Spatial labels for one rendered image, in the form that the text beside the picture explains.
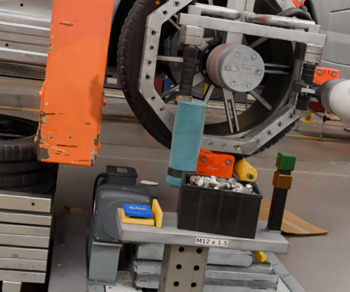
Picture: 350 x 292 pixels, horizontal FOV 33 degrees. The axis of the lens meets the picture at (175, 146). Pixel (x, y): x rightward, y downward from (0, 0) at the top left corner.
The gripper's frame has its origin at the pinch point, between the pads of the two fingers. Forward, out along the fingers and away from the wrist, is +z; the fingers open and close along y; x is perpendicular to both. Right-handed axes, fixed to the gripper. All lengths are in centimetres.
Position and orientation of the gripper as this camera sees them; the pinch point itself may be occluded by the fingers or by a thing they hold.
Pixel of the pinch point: (306, 87)
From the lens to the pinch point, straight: 171.8
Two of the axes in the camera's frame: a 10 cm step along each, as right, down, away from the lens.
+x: 1.4, -9.7, -1.8
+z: -1.6, -2.1, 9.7
